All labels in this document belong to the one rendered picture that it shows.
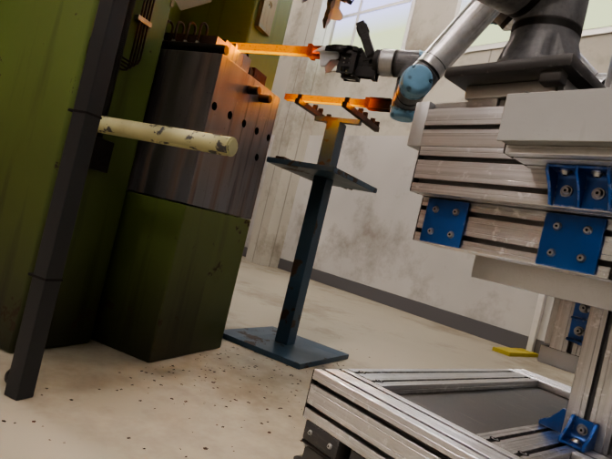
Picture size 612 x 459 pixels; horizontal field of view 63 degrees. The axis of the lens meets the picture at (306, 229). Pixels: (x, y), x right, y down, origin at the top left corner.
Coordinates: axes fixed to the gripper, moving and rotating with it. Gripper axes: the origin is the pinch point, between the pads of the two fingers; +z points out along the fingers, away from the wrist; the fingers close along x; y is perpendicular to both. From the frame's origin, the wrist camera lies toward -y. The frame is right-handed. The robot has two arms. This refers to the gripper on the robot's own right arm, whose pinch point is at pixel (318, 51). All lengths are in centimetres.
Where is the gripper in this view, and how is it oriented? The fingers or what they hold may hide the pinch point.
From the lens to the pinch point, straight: 159.2
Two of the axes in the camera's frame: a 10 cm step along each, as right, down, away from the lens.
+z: -8.9, -2.0, 4.0
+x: 3.9, 1.0, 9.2
